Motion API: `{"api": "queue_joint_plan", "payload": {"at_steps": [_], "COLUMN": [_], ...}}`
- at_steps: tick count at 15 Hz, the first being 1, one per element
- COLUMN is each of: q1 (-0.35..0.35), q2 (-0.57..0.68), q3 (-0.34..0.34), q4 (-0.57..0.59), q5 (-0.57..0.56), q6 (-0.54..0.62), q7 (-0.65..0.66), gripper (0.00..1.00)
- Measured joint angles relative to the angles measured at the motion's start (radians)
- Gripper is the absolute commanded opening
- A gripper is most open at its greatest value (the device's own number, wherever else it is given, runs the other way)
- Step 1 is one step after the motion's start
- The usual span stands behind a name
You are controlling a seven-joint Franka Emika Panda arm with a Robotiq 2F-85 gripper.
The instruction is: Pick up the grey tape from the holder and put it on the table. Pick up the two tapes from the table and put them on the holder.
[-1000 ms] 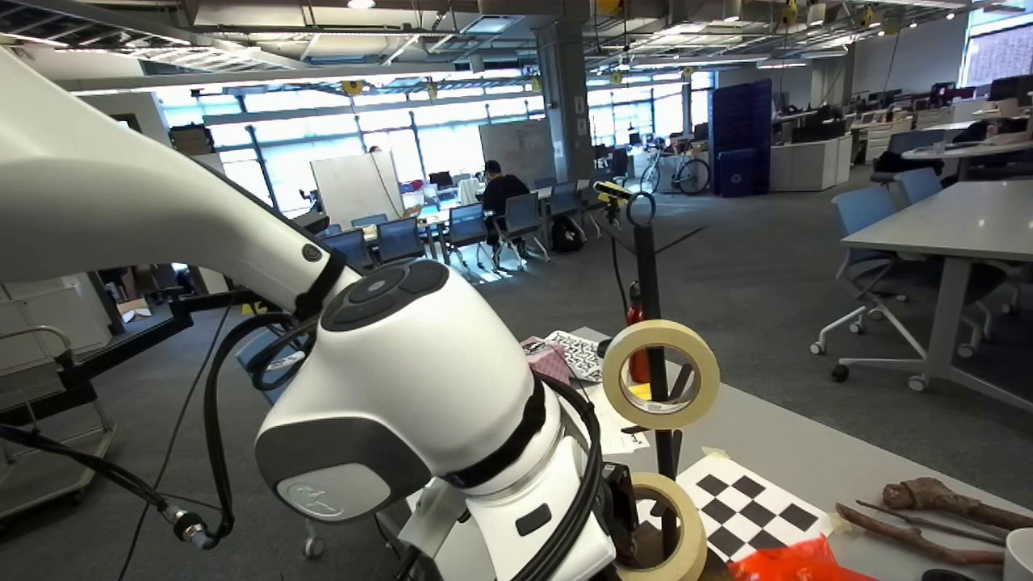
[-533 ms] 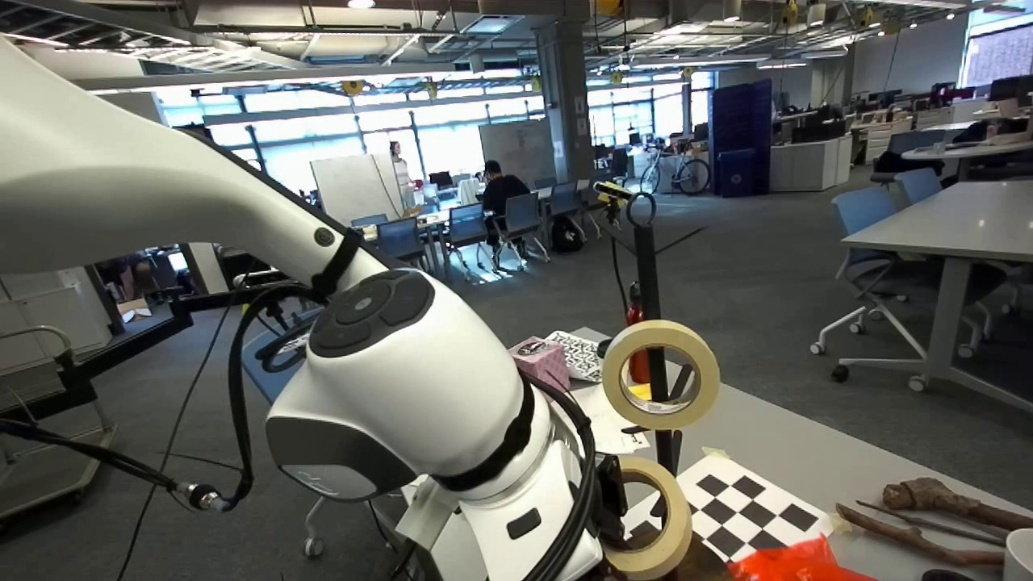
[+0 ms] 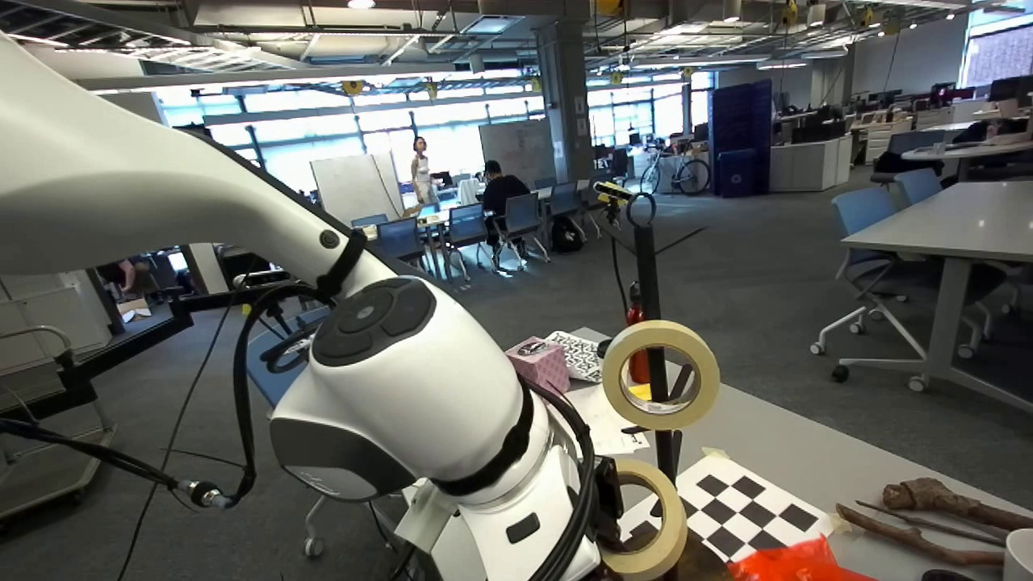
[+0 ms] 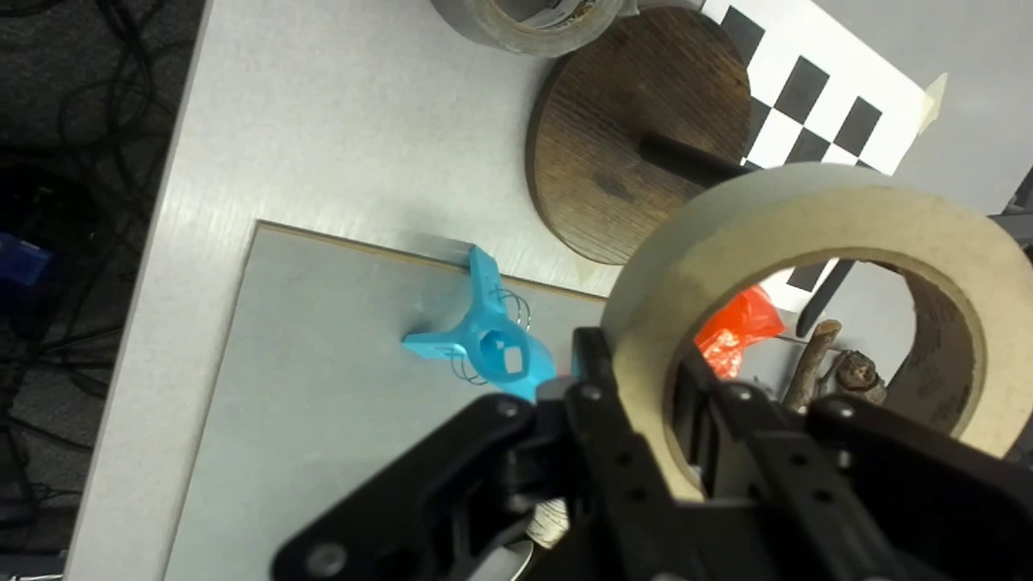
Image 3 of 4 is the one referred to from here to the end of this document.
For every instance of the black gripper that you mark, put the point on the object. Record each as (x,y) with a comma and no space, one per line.
(608,506)

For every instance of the beige masking tape roll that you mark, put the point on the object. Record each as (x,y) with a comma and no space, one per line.
(667,537)
(698,365)

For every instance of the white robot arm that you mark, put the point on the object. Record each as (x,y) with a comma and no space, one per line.
(139,196)

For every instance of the black pole wooden base holder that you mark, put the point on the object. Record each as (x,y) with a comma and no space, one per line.
(667,446)

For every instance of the white paper sheets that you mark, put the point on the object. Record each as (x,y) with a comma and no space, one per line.
(601,432)

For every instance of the yellow sticky notes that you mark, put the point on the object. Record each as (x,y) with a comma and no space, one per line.
(639,395)

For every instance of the red bottle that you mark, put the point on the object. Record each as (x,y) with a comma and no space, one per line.
(634,373)

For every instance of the black white checkerboard sheet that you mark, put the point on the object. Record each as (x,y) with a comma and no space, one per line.
(754,506)

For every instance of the black white marker tag sheet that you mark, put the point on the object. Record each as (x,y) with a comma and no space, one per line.
(582,352)

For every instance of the pink patterned tissue box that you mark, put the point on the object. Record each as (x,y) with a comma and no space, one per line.
(536,365)

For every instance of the orange plastic bag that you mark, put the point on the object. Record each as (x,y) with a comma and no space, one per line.
(795,565)

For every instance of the black bag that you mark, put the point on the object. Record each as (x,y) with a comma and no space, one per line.
(567,235)

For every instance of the long brown wooden branch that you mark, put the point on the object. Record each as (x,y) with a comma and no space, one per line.
(913,544)

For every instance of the thick brown wooden branch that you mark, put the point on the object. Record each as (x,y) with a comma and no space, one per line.
(936,498)

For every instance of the seated person dark clothes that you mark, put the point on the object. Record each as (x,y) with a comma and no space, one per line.
(501,196)

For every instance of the parked bicycle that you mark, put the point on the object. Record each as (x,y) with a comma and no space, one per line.
(691,177)

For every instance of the blue padded chair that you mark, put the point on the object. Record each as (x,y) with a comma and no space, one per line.
(270,375)

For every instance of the standing person white top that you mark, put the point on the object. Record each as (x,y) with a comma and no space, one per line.
(419,167)

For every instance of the blue office chair white base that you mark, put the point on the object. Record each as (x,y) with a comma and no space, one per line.
(867,212)

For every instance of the white low cabinet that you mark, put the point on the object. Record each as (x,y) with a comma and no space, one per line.
(809,167)

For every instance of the blue cabinet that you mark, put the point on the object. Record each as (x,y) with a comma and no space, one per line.
(740,130)

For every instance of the white whiteboard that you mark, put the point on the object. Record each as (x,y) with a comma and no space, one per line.
(350,187)

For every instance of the white mug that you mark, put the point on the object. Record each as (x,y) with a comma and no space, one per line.
(1021,554)

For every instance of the grey office table white legs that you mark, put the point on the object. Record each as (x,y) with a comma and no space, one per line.
(955,220)

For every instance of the black camera on thin stand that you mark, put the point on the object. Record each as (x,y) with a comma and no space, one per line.
(613,192)

